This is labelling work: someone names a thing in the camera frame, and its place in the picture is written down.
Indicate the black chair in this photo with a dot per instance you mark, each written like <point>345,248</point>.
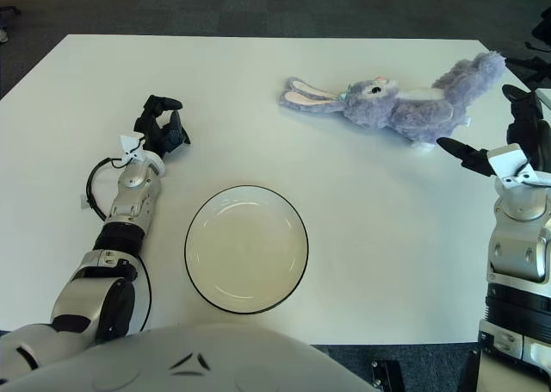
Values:
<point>543,28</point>

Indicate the black metal floor stand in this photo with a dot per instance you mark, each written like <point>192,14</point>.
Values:
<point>385,375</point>

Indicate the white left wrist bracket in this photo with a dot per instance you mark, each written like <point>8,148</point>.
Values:
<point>129,144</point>

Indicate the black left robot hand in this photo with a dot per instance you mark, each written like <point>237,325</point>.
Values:
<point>165,135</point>

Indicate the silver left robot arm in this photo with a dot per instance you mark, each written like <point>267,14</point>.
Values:
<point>133,194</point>

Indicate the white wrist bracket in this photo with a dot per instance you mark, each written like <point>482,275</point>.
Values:
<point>508,159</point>
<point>129,144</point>

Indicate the white furniture corner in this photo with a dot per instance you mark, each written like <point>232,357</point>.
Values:
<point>544,98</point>

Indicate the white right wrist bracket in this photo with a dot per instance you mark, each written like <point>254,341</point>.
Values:
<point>508,159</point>

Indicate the white plate with black rim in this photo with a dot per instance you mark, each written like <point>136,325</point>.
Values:
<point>245,254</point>

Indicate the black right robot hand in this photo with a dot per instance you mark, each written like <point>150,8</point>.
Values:
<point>529,133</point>

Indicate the purple plush bunny doll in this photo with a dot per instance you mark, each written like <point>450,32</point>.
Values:
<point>409,112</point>

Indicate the white sneaker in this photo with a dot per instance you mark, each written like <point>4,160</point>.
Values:
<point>3,35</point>

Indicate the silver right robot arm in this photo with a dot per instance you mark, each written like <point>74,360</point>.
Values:
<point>516,245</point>

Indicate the silver robot torso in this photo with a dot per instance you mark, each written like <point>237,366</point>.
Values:
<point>215,357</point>

